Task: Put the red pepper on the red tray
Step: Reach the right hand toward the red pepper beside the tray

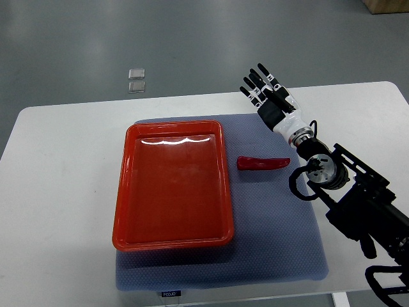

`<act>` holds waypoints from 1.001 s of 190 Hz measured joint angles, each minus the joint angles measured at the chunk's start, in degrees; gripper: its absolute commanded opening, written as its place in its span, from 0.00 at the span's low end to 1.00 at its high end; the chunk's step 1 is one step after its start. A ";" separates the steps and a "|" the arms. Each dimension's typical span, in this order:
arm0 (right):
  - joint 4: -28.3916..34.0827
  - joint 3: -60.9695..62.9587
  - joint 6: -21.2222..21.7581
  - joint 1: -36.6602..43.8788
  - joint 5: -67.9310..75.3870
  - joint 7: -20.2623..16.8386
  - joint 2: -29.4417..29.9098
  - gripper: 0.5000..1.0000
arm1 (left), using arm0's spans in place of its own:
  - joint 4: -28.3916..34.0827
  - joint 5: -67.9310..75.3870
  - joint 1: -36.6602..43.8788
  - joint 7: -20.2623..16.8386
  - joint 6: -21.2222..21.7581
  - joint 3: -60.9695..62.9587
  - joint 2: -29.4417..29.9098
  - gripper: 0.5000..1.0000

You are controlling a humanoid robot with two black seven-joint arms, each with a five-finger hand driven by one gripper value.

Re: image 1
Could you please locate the lower metal floor plate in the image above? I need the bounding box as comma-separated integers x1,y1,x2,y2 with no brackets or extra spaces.
128,81,146,93

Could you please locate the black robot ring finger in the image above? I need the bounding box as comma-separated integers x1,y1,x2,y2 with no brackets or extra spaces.
243,77,266,102

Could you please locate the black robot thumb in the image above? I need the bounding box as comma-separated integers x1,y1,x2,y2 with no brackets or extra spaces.
264,88,295,113

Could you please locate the cardboard box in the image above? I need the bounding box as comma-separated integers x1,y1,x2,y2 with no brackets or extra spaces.
362,0,408,14

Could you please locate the red pepper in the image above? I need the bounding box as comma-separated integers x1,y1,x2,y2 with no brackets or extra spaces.
236,156,291,171

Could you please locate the red plastic tray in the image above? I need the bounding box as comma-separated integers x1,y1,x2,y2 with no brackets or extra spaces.
112,120,234,252

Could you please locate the upper metal floor plate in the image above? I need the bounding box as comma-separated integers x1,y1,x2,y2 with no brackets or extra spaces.
128,68,145,80

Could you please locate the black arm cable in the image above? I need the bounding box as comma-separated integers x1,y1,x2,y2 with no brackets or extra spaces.
288,120,409,307

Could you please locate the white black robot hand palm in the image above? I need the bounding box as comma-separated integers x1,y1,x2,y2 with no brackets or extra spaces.
258,88,313,143

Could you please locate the blue mesh mat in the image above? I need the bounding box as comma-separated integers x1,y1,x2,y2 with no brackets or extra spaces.
116,113,328,291

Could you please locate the metal floor plate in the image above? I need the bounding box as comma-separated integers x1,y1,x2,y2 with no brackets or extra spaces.
128,68,145,80
128,81,146,93

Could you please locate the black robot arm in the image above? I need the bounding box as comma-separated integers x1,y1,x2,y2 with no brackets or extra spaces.
240,64,408,283

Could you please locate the black table label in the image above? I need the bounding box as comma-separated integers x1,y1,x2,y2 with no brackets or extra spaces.
161,290,181,297

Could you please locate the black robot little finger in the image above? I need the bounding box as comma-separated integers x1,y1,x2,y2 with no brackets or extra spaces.
240,86,262,109

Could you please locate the white table leg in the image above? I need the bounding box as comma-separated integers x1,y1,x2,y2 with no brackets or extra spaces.
332,292,350,307

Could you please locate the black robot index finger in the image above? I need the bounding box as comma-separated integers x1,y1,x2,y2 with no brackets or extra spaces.
257,63,284,91

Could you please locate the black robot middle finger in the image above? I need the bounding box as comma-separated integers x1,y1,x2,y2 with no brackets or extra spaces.
249,68,270,92

